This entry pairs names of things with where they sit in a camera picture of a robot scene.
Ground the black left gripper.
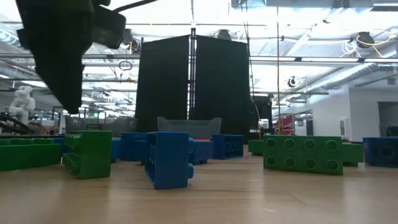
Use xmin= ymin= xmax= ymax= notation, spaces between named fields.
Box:
xmin=15 ymin=0 xmax=94 ymax=114

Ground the blue long toy brick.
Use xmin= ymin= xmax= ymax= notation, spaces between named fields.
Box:
xmin=144 ymin=131 xmax=195 ymax=190
xmin=120 ymin=132 xmax=147 ymax=162
xmin=52 ymin=136 xmax=72 ymax=158
xmin=211 ymin=134 xmax=244 ymax=161

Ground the green long toy brick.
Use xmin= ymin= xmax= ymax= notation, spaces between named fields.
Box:
xmin=0 ymin=138 xmax=62 ymax=172
xmin=262 ymin=134 xmax=344 ymax=176
xmin=248 ymin=139 xmax=264 ymax=157
xmin=62 ymin=130 xmax=113 ymax=180

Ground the blue square toy brick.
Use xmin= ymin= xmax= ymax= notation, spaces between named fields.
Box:
xmin=187 ymin=138 xmax=215 ymax=166
xmin=362 ymin=136 xmax=398 ymax=169
xmin=111 ymin=138 xmax=123 ymax=164

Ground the white robot figure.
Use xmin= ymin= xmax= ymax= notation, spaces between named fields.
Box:
xmin=8 ymin=85 xmax=36 ymax=126

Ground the grey translucent plastic bin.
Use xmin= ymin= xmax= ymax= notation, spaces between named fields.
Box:
xmin=64 ymin=114 xmax=138 ymax=138
xmin=156 ymin=116 xmax=223 ymax=140

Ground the black partition panel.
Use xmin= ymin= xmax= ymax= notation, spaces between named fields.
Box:
xmin=194 ymin=35 xmax=251 ymax=139
xmin=134 ymin=35 xmax=190 ymax=134

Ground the black equipment cabinet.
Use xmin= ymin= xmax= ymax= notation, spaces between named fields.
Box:
xmin=249 ymin=95 xmax=274 ymax=140

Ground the thin vertical pole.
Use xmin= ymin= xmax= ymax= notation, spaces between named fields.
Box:
xmin=275 ymin=0 xmax=281 ymax=135

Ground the red tool cart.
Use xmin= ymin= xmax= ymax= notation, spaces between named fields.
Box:
xmin=272 ymin=114 xmax=295 ymax=136

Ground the green square toy brick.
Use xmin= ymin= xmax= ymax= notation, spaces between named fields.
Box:
xmin=341 ymin=142 xmax=364 ymax=167

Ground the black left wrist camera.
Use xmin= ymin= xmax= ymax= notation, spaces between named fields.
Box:
xmin=92 ymin=0 xmax=127 ymax=50

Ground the hanging black cable loop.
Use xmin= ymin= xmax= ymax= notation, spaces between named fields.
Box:
xmin=118 ymin=60 xmax=134 ymax=72

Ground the yellow cable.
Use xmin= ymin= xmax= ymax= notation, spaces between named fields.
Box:
xmin=250 ymin=97 xmax=262 ymax=139

